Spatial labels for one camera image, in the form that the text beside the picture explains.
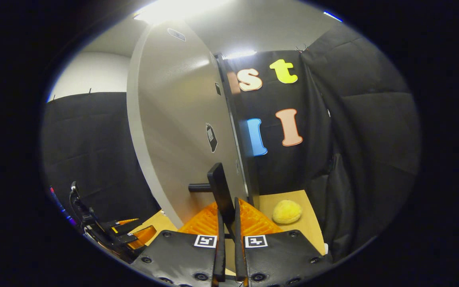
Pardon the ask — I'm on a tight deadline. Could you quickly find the yellow round plush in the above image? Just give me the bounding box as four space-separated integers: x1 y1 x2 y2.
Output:
272 200 303 224

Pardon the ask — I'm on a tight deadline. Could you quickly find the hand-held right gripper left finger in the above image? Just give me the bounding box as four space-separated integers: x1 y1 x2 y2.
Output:
130 199 226 287

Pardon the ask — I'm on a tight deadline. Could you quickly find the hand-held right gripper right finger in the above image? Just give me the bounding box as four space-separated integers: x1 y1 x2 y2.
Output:
233 197 333 287

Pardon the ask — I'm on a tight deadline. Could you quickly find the black backdrop cloth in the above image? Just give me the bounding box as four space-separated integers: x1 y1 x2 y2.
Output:
42 22 421 261

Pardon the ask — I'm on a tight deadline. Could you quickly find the dark grey cabinet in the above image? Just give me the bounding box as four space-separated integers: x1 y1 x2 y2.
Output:
214 52 261 210

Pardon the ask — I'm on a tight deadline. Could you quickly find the black door handle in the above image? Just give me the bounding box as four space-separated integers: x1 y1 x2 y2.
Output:
188 163 236 224

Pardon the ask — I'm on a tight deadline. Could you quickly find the cream cabinet door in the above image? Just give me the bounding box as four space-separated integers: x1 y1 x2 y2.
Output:
127 20 254 230

